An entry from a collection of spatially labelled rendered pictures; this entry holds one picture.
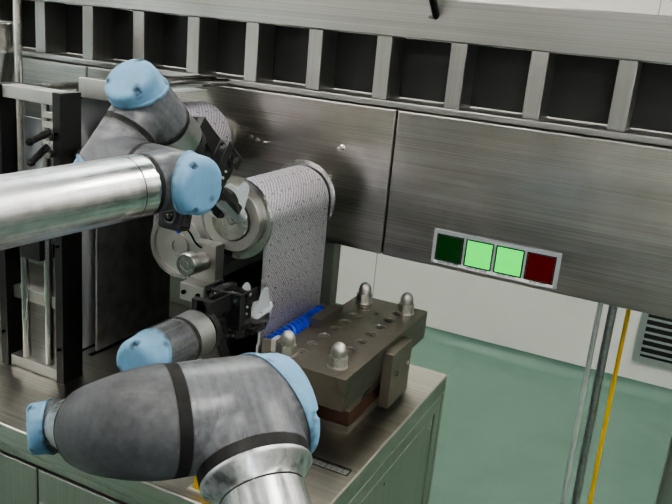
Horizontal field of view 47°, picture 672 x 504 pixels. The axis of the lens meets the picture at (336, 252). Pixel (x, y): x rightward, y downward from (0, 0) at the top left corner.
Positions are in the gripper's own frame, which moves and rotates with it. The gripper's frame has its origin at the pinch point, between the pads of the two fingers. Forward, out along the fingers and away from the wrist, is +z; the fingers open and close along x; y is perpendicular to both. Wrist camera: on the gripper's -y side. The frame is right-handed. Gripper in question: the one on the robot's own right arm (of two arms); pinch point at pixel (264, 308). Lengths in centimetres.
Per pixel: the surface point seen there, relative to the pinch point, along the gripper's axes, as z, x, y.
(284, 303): 7.1, -0.2, -1.2
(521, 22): 31, -31, 53
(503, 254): 29.7, -34.7, 10.7
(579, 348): 263, -28, -94
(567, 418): 215, -34, -109
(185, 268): -11.1, 9.5, 8.2
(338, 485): -15.7, -24.6, -19.0
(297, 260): 10.9, -0.3, 6.4
